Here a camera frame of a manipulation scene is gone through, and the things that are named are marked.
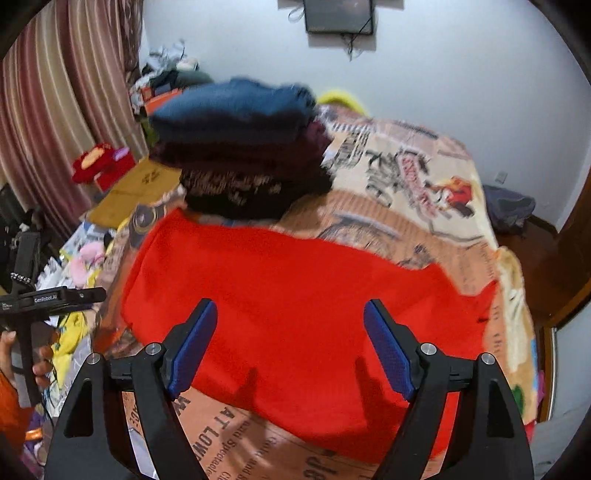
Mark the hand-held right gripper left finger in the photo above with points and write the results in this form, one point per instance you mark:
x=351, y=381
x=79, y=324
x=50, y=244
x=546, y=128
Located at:
x=191, y=350

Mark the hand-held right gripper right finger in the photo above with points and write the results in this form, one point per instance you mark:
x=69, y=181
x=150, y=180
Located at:
x=390, y=350

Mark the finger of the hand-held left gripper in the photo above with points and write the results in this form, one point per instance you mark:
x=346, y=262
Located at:
x=85, y=296

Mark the red garment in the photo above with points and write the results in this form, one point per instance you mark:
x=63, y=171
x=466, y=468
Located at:
x=295, y=314

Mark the person's left forearm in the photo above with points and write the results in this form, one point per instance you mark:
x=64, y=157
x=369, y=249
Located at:
x=9, y=406

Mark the person's left hand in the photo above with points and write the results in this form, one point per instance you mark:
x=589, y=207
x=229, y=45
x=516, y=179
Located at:
x=44, y=369

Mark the yellow printed cloth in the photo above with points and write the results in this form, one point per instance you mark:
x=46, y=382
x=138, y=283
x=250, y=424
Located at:
x=69, y=341

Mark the brown cardboard envelope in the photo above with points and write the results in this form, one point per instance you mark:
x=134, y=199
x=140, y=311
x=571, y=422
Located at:
x=134, y=189

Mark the red plush toy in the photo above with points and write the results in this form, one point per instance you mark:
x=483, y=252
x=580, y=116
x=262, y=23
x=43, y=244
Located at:
x=94, y=161

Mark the printed blanket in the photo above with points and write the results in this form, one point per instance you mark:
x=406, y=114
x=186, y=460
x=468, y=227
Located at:
x=392, y=184

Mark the black patterned folded garment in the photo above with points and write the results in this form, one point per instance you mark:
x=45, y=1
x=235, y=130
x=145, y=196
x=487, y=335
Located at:
x=254, y=191

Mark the dark cloth heap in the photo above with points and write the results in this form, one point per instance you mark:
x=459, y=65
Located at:
x=510, y=207

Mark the brown wooden door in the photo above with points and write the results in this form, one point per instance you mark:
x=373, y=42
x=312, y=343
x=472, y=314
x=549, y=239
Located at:
x=575, y=277

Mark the striped curtain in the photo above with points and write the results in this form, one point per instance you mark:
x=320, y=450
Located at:
x=60, y=92

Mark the maroon folded garment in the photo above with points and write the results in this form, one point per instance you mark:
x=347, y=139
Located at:
x=240, y=150

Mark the pile of assorted clutter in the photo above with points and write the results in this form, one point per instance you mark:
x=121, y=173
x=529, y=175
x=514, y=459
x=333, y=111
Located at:
x=166, y=83

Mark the blue folded garment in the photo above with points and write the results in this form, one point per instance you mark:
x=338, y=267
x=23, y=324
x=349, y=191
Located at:
x=231, y=108

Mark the yellow cloth behind bed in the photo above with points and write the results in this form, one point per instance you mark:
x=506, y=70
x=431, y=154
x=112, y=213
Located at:
x=341, y=99

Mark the white wall socket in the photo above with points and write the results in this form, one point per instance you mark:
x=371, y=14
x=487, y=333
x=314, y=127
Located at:
x=501, y=176

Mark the black wall television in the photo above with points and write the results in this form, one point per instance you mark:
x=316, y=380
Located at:
x=339, y=16

